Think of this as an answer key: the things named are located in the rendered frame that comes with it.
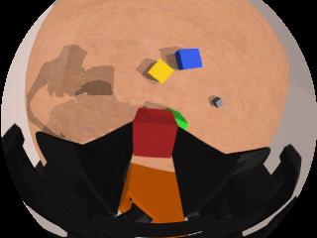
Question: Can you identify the blue block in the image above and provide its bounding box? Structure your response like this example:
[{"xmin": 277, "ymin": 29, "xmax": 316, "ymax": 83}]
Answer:
[{"xmin": 174, "ymin": 48, "xmax": 202, "ymax": 70}]

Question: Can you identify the yellow block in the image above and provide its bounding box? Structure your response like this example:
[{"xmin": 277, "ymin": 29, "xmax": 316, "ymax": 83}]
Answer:
[{"xmin": 148, "ymin": 59, "xmax": 173, "ymax": 83}]

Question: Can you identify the red block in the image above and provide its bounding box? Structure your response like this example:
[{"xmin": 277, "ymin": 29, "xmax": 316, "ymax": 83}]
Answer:
[{"xmin": 132, "ymin": 107, "xmax": 178, "ymax": 159}]

